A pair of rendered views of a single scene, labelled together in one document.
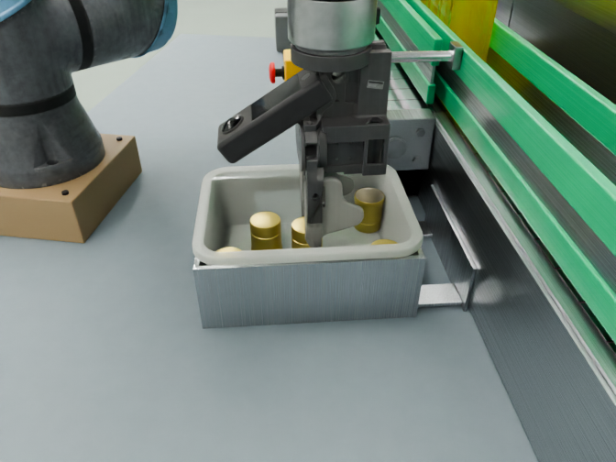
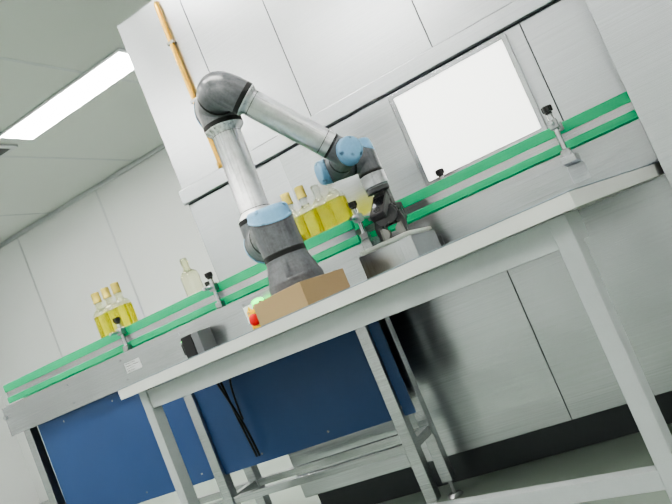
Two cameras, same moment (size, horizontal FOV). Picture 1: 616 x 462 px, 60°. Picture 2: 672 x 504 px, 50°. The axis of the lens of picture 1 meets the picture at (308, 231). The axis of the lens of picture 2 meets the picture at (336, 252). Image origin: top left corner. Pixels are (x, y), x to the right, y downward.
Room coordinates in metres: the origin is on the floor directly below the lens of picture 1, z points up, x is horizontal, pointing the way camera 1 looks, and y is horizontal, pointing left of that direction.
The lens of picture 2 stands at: (-0.42, 1.93, 0.70)
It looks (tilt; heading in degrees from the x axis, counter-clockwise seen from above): 5 degrees up; 300
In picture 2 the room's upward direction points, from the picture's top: 23 degrees counter-clockwise
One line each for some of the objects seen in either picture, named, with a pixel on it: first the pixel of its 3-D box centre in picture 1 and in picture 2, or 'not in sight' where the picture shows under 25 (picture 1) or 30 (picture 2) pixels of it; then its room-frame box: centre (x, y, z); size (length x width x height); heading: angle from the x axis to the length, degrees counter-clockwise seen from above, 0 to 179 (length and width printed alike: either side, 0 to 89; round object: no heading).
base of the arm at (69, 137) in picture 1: (34, 125); (291, 268); (0.62, 0.35, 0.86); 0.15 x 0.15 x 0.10
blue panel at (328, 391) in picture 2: not in sight; (214, 412); (1.47, -0.10, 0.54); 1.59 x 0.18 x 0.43; 4
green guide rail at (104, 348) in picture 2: not in sight; (156, 323); (1.50, -0.01, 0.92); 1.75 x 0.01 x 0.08; 4
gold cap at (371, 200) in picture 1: (368, 211); not in sight; (0.53, -0.07, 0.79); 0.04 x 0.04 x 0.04
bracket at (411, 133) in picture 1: (392, 141); (375, 248); (0.60, -0.10, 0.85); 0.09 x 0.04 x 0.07; 94
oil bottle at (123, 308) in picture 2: not in sight; (126, 315); (1.75, -0.12, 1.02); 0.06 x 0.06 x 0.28; 4
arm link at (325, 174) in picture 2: not in sight; (336, 166); (0.53, 0.07, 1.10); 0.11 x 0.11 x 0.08; 47
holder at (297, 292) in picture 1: (329, 240); (405, 254); (0.47, -0.02, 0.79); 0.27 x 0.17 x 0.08; 94
